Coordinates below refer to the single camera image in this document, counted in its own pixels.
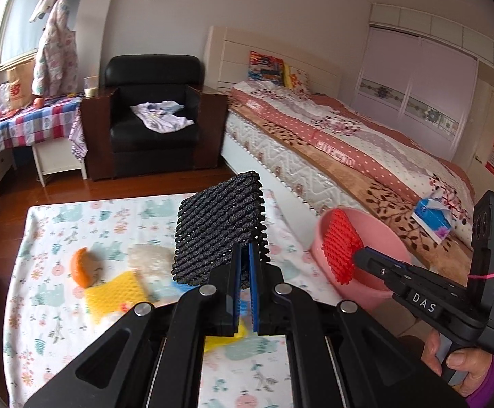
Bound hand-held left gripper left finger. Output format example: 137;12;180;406
23;244;243;408

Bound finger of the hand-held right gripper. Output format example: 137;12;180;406
352;246;406;296

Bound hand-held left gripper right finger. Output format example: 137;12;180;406
248;242;469;408

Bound pink plastic bucket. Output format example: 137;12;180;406
309;207;413;312

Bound red foam net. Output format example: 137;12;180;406
321;209;364;285

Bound black foam net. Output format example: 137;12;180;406
171;171;271;290

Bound yellow foam net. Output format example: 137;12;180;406
84;270;150;327
204;321;250;351

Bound light blue plastic wrapper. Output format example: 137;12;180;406
151;283;203;307

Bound clear plastic bag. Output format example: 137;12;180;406
127;243;175;283

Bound orange sponge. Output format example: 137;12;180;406
70;247;103;288

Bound person's right hand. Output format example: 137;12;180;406
419;329;494;398

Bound brown leaf blanket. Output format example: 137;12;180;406
230;106;473;264

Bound blue tissue box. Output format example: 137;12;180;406
412;193;454;245

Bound white bed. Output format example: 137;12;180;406
204;25;477;273

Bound pink dotted quilt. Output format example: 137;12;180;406
230;79;475;222

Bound dark wooden cabinet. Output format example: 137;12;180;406
187;85;228;171
80;87;116;181

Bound white crumpled cloth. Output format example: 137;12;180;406
130;101;194;132

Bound floral printed tablecloth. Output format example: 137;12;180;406
2;189;345;408

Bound white sliding wardrobe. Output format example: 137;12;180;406
351;3;492;166

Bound yellow floral pillow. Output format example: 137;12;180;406
283;64;311;93

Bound colourful printed pillow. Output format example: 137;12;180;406
247;50;286;86

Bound black leather armchair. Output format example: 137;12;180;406
104;55;203;166

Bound table with checkered cloth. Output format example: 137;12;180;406
0;96;84;162

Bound brown paper bag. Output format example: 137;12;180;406
6;62;37;111

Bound floral padded jacket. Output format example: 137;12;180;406
30;0;80;96

